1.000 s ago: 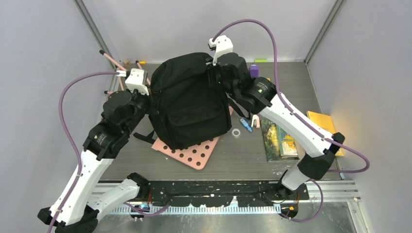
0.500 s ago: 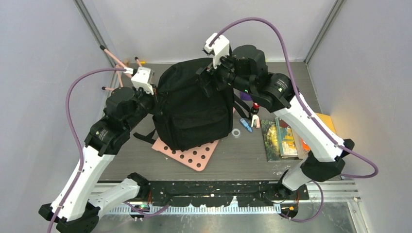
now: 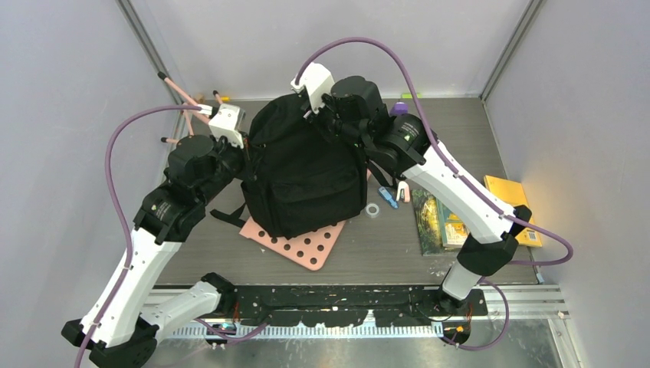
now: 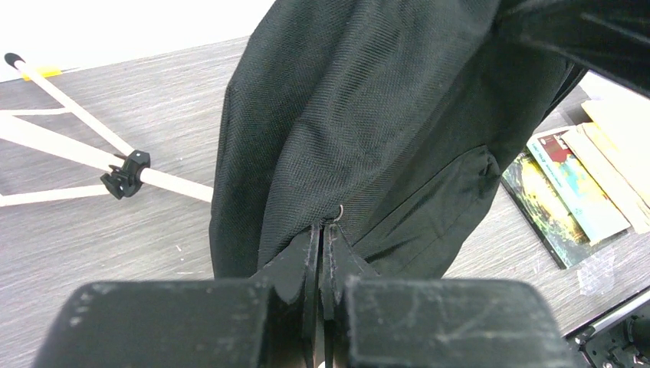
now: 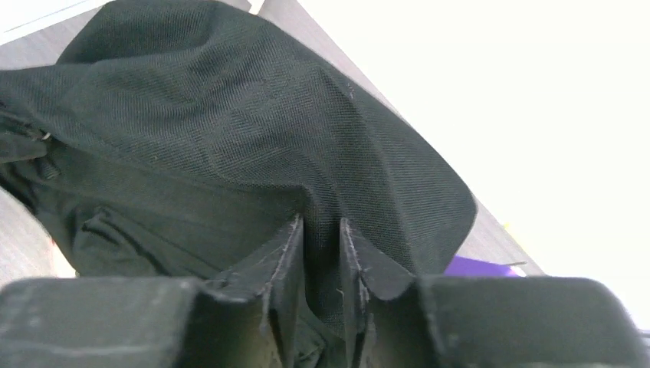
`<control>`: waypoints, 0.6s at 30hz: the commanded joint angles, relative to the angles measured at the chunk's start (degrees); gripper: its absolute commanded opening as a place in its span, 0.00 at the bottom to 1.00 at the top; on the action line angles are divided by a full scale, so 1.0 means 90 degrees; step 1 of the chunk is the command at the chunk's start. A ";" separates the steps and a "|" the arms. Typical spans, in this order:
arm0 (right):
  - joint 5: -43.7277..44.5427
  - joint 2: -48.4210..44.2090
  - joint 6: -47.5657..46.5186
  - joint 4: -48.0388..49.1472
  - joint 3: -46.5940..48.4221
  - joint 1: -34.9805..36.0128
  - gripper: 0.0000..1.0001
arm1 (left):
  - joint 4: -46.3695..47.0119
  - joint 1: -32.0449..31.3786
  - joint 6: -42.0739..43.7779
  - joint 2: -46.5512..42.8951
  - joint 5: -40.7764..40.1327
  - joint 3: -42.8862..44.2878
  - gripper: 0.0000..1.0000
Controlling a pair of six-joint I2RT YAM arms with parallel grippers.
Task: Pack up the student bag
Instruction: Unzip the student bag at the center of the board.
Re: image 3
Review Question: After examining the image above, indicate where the pink white stapler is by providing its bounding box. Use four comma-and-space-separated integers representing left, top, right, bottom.
396, 181, 411, 203

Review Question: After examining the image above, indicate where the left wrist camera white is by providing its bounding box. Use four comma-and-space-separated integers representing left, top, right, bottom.
198, 103, 245, 149

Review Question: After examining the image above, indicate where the pink perforated board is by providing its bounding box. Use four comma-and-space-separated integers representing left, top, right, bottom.
239, 217, 350, 271

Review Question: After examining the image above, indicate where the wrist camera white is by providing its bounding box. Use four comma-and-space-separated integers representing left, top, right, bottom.
198, 103, 245, 149
291, 62, 335, 114

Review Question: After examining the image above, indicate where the clear tape roll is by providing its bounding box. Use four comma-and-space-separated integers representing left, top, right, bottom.
365, 202, 380, 219

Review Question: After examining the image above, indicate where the green tape marker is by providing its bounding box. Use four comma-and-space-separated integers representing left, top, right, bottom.
400, 94, 421, 100

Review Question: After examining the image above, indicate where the dark green fantasy book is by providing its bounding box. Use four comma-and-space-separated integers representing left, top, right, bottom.
411, 189, 445, 256

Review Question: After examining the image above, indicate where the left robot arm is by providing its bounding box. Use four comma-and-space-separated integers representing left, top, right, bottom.
61, 135, 247, 367

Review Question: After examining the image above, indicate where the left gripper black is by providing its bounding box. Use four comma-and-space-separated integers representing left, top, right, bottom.
196, 130, 263, 205

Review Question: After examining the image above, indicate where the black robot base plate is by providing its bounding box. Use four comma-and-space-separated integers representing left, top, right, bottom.
207, 285, 488, 327

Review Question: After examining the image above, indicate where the blue marker pen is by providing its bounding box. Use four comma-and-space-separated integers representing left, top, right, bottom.
378, 186, 399, 209

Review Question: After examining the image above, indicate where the pink metal stool frame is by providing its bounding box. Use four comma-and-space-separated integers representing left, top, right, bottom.
157, 71, 212, 136

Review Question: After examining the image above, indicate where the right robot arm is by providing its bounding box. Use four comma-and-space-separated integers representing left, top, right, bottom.
291, 74, 532, 315

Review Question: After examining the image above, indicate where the teal paperback book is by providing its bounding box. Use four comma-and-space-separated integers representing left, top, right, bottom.
436, 199, 469, 248

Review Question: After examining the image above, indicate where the black student backpack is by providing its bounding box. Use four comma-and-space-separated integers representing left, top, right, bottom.
241, 94, 367, 238

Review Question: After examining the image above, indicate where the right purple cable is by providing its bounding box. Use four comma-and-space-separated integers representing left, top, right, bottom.
294, 36, 575, 353

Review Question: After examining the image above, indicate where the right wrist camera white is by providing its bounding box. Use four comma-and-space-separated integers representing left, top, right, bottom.
291, 62, 335, 114

